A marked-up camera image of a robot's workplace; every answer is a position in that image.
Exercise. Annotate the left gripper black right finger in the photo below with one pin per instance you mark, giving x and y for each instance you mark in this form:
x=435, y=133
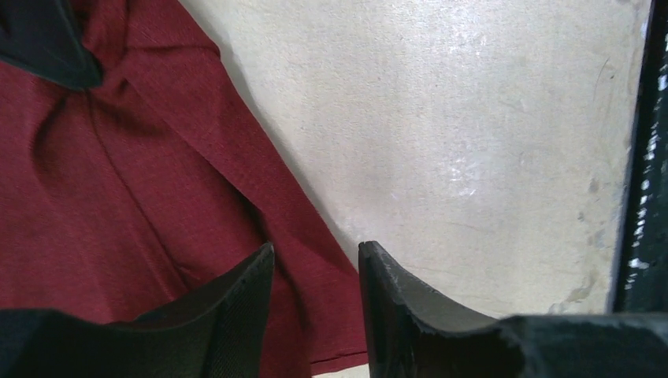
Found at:
x=413, y=330

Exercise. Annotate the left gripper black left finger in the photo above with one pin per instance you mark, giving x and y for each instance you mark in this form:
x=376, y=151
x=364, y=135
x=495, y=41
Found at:
x=215, y=330

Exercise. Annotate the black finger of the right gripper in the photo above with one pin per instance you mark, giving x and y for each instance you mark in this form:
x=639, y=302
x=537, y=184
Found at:
x=45, y=39

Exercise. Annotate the dark red cloth napkin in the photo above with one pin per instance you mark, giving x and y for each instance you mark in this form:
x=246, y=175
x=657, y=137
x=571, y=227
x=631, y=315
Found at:
x=121, y=198

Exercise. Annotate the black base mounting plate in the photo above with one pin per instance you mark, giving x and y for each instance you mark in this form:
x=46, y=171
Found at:
x=641, y=284

